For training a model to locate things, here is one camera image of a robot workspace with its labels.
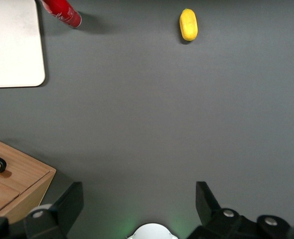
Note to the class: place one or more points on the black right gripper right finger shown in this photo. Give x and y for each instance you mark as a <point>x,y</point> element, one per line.
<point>211,211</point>

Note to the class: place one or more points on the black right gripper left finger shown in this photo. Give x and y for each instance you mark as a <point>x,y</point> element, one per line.
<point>62,209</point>

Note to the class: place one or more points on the white rectangular tray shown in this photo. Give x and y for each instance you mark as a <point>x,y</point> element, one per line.
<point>12,42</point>

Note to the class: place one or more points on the light wooden box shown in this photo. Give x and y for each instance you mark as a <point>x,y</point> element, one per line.
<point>17,181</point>

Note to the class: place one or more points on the white round wrist part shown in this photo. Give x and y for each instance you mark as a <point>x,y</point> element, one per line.
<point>152,231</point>

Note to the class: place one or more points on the yellow lemon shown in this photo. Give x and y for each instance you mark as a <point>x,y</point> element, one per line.
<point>188,25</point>

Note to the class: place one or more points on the red soda can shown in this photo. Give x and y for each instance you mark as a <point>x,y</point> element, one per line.
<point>64,12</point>

